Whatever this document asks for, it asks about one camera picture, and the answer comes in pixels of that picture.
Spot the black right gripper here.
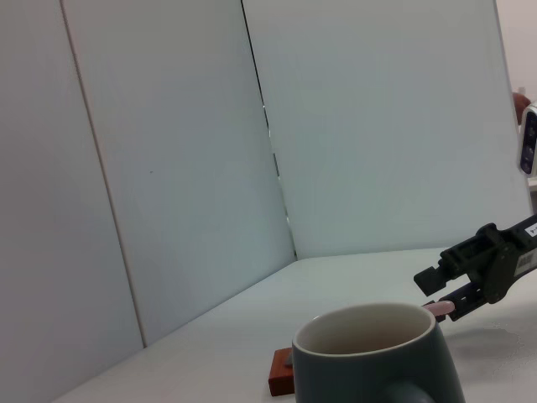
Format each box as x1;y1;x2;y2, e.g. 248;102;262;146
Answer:
413;213;537;323

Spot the grey ceramic cup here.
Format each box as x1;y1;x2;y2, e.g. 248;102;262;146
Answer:
291;301;467;403

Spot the reddish brown round object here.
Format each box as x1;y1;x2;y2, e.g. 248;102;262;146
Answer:
512;91;530;123

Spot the reddish wooden block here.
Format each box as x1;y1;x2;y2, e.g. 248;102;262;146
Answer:
268;347;295;396

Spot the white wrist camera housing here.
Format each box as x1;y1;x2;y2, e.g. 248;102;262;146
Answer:
515;99;537;175

